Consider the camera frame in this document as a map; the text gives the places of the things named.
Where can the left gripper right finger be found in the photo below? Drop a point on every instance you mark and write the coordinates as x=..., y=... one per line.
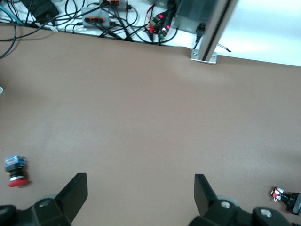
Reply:
x=211, y=202

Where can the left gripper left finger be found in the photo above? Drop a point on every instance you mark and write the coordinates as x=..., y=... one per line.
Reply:
x=65, y=200

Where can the red push button blue block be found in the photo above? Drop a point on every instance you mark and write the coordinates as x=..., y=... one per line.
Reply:
x=15, y=169

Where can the black push button red contacts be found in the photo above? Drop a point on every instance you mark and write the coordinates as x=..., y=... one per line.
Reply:
x=289, y=199

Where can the grey hub orange connectors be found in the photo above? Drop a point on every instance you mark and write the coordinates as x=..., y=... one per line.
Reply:
x=115, y=3
x=96, y=17

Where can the grey metal electronics box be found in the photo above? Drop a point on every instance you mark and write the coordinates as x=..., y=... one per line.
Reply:
x=190, y=16

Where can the black power adapter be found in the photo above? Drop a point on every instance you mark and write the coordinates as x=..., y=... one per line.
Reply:
x=42, y=9

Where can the aluminium camera mount post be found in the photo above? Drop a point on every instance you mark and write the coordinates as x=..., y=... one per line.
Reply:
x=211, y=28

